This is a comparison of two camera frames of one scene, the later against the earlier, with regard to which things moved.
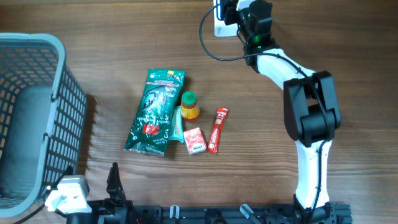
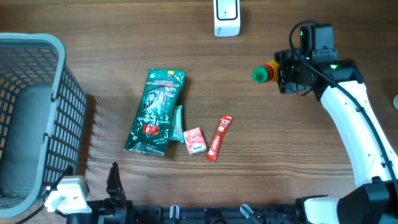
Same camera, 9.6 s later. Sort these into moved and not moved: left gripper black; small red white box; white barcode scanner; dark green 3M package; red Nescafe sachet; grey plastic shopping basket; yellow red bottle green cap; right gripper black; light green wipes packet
Moved: right gripper black; yellow red bottle green cap; red Nescafe sachet
Not moved: dark green 3M package; small red white box; light green wipes packet; grey plastic shopping basket; left gripper black; white barcode scanner
